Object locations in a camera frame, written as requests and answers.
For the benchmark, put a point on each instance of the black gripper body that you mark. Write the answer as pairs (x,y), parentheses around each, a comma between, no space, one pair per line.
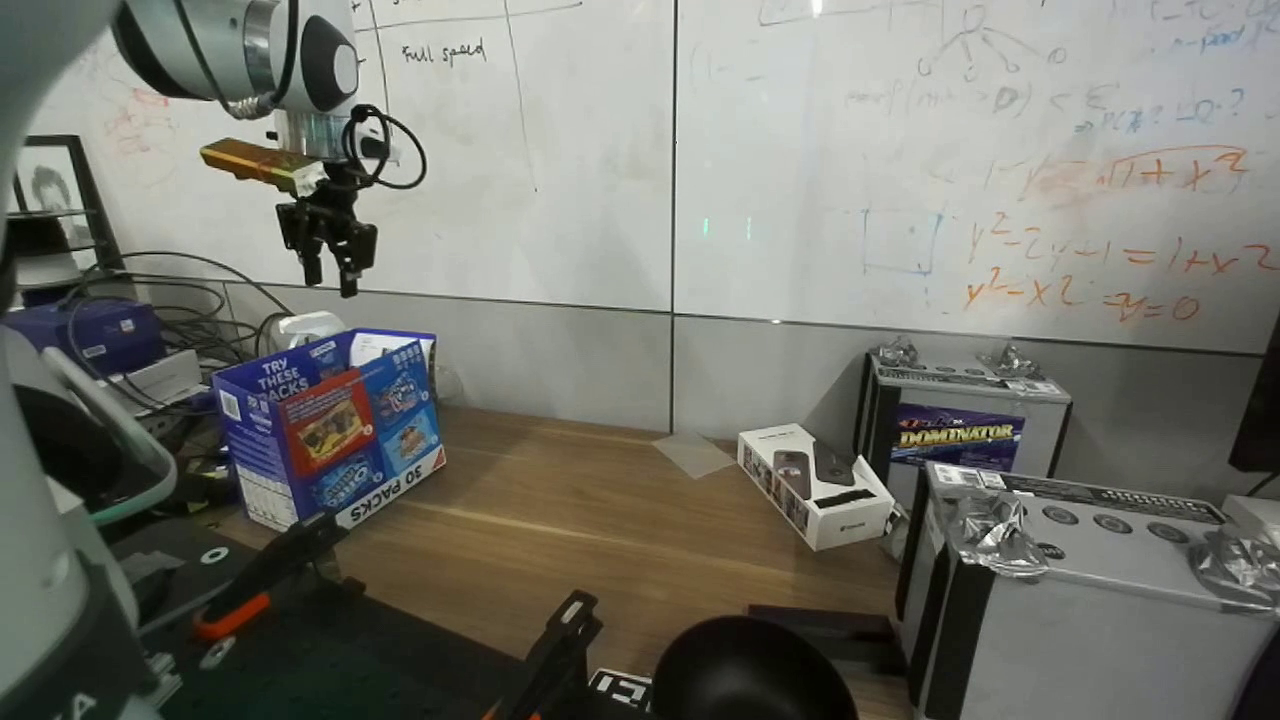
(331,213)

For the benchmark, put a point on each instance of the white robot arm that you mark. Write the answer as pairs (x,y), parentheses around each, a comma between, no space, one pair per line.
(224,40)

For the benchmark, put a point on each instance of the blue snack cardboard box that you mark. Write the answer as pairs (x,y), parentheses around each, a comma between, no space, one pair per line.
(334,427)

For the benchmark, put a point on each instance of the white cardboard box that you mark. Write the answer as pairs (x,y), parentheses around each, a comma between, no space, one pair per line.
(154,378)

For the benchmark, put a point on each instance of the dark blue box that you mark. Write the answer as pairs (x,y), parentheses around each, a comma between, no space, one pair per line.
(95,336)

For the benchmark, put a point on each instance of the small open white box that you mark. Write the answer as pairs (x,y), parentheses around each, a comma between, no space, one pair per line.
(833,521)

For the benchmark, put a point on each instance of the white rounded object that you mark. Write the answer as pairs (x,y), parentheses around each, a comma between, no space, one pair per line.
(304,329)

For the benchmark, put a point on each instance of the grey container teal rim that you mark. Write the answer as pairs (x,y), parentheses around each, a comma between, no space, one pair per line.
(113,415)

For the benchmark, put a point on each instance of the clear plastic sheet patch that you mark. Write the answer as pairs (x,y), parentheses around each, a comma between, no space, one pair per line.
(692,457)

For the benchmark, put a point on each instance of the black table mat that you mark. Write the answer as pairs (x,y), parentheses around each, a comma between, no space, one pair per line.
(346,666)

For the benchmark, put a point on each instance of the whiteboard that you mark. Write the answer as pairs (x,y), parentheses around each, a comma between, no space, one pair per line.
(801,175)

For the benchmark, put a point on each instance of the black white marker tag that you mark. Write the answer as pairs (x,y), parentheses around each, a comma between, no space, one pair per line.
(621,691)

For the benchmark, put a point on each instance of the black bowl pan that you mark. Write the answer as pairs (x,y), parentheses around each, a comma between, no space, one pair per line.
(752,672)

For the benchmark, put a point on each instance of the grey battery blue label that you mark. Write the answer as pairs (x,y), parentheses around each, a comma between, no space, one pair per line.
(963,435)

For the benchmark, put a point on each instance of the crumpled foil piece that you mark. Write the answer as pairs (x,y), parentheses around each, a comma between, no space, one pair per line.
(1234,561)
(992,527)

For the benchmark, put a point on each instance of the large grey metal case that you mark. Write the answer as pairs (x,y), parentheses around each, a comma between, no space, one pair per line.
(1107,641)

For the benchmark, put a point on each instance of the black picture frame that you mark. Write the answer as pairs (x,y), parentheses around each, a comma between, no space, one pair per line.
(88,203)

